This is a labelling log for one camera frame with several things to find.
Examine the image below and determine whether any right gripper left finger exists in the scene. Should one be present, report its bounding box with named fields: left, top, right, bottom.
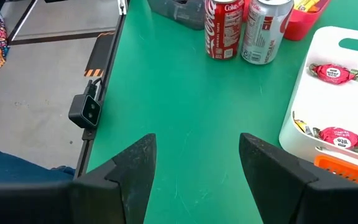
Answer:
left=73, top=133, right=157, bottom=224

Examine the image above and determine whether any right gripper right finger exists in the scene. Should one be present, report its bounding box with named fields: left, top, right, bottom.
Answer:
left=239, top=133, right=358, bottom=224

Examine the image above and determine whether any yellow candy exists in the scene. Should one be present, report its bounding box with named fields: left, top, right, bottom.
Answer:
left=292, top=111, right=313, bottom=136

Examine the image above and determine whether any red round candy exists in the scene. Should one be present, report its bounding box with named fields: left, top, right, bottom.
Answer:
left=308, top=63, right=358, bottom=85
left=313, top=126, right=358, bottom=154

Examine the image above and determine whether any silver can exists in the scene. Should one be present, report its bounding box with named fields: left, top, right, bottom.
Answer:
left=240, top=0, right=295, bottom=65

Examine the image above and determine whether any red Coca-Cola can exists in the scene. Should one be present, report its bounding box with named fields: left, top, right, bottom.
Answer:
left=204, top=0, right=246, bottom=60

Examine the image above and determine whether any orange plastic basket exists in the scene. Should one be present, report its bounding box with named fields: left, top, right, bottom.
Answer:
left=313, top=154, right=358, bottom=187

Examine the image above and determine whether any green table mat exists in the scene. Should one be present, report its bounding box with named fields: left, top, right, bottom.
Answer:
left=86, top=0, right=358, bottom=224

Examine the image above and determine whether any white plastic bin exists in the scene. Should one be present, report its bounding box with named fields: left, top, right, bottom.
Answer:
left=278, top=26, right=358, bottom=170

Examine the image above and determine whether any person's leg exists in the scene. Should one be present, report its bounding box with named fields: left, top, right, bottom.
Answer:
left=0, top=149, right=76, bottom=185

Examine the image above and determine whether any black yellow hazard ramp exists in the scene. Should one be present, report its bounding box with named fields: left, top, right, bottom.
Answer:
left=83, top=30, right=116, bottom=78

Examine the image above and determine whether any red plastic bin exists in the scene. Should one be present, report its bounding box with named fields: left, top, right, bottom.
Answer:
left=242, top=0, right=331, bottom=42

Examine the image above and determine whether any dark grey plastic bin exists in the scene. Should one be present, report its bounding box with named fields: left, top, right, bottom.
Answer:
left=147, top=0, right=206, bottom=30

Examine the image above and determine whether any black table-level camera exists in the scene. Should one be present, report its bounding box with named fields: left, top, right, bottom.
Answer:
left=68, top=94, right=102, bottom=129

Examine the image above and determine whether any black aluminium table frame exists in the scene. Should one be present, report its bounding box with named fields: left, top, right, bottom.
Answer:
left=73, top=0, right=129, bottom=180

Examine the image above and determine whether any black camera cable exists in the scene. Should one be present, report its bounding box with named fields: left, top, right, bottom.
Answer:
left=85, top=77, right=104, bottom=98

